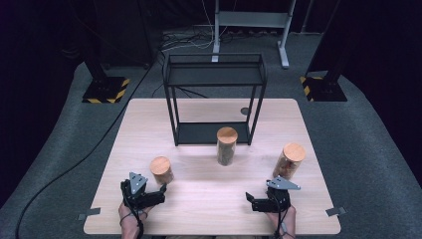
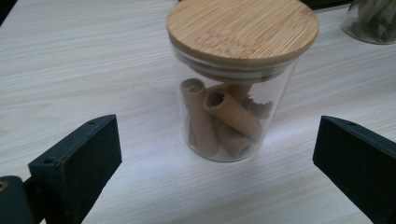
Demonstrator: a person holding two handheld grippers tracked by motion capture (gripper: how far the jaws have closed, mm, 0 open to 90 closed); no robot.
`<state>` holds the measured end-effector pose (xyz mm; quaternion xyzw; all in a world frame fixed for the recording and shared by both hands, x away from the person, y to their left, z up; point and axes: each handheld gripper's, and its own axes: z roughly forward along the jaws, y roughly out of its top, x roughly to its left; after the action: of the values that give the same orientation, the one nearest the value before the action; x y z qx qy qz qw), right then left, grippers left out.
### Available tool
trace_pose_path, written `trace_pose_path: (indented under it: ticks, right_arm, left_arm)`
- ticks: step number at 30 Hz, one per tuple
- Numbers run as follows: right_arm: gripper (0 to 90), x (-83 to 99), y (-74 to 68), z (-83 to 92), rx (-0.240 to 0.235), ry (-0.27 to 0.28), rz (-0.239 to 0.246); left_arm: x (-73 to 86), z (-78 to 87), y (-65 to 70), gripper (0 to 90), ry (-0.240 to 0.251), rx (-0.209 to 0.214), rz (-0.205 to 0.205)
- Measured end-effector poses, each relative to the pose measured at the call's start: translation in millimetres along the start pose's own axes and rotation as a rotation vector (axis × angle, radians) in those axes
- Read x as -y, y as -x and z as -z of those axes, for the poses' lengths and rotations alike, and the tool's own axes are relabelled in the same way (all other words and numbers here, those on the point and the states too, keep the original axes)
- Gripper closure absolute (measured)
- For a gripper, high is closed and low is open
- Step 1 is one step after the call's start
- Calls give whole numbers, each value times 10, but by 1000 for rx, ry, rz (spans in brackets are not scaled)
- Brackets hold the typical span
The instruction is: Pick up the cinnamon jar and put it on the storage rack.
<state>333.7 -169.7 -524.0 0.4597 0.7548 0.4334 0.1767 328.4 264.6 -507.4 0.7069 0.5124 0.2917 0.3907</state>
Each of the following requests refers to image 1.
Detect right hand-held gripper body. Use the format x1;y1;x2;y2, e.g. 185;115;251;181
266;175;302;213

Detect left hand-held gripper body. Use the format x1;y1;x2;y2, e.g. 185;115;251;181
120;171;151;211

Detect short glass jar wooden lid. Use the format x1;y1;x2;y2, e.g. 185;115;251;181
148;155;175;186

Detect wide glass jar orange contents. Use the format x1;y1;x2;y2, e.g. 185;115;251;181
272;142;307;181

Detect tall glass jar dark contents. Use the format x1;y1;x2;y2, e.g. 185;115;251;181
216;126;239;167

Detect black metal shelf rack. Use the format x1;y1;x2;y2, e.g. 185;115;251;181
161;52;269;147

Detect person's right hand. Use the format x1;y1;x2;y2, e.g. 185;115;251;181
265;204;298;234

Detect person's left hand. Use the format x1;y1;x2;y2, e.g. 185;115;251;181
117;202;149;231

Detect grey tape piece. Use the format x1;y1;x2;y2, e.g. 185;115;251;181
77;207;102;222
324;205;348;218

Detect black stand with striped base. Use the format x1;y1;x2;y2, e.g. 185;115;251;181
300;0;348;104
81;49;131;105

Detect black cabinet on casters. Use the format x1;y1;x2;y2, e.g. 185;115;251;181
93;0;159;71

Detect grey metal stand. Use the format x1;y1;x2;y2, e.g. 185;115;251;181
211;0;298;70

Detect grey metal pole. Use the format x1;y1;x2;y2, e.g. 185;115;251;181
300;0;316;34

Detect right hand-held gripper cable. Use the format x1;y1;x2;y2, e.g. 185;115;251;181
273;195;297;239

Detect hand-held gripper cable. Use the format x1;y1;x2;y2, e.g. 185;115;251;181
118;187;146;239
273;195;297;239

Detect left hand-held gripper cable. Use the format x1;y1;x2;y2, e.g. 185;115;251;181
118;187;146;239

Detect long black floor cable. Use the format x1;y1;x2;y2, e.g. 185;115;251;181
14;63;157;239

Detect thin black cable behind rack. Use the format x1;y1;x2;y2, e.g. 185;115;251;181
151;83;209;100

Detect bundle of floor cables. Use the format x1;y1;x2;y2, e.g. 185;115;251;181
158;29;233;54

